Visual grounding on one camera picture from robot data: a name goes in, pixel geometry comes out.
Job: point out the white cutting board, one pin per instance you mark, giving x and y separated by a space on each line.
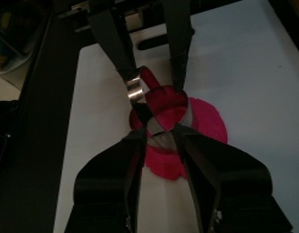
252 91

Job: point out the metal dough cutter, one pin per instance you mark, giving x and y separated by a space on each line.
134 94

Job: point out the pink flat dough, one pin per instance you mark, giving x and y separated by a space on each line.
208 121

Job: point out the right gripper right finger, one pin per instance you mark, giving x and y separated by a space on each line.
232 194

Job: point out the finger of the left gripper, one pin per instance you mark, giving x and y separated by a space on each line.
177 30
110 36

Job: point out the round tub with toys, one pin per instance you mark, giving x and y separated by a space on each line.
9 45

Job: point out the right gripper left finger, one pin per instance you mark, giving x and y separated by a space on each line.
102 194

